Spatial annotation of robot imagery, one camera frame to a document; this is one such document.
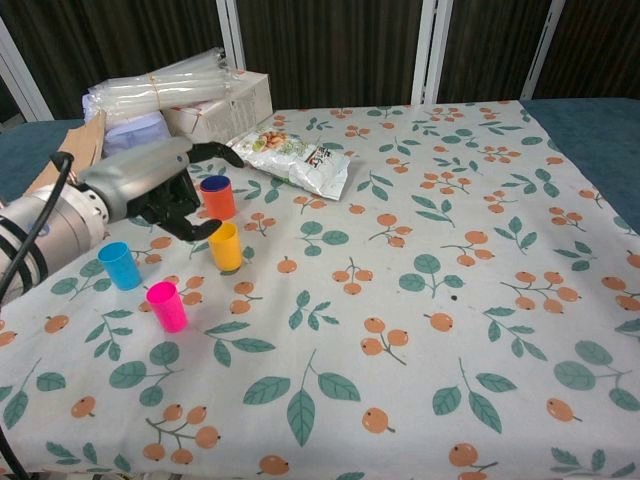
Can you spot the left black grey robot hand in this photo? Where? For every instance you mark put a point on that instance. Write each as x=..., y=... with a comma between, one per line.
x=140, y=175

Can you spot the light blue plastic cup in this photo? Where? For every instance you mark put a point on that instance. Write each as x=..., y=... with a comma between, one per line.
x=121, y=270

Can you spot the yellow plastic cup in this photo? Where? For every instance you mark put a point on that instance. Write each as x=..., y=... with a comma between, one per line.
x=226, y=252

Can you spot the pink plastic cup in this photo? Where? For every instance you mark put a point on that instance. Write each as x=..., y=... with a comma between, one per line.
x=169, y=312

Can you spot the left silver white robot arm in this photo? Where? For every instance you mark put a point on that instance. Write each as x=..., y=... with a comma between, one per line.
x=60, y=225

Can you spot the lavender wrapped paper pack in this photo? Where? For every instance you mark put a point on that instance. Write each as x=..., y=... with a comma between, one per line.
x=135, y=132

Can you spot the brown cardboard sheet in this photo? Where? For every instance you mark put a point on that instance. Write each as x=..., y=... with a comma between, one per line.
x=85, y=145

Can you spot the orange plastic cup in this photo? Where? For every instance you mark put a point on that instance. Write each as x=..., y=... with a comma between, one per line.
x=220, y=205

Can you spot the bundle of white plastic tubes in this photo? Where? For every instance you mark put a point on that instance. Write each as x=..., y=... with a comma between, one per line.
x=165, y=90

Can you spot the white cardboard box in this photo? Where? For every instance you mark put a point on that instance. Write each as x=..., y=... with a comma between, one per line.
x=235, y=115

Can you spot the silver nut snack bag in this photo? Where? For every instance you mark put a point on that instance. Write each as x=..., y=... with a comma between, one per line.
x=295, y=160

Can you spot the fruit and leaf print tablecloth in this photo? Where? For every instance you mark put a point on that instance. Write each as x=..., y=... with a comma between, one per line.
x=375, y=300

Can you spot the teal table cover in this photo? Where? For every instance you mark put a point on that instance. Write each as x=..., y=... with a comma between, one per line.
x=590, y=140

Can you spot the dark folding screen white frame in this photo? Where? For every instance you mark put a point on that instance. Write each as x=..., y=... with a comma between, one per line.
x=325, y=50

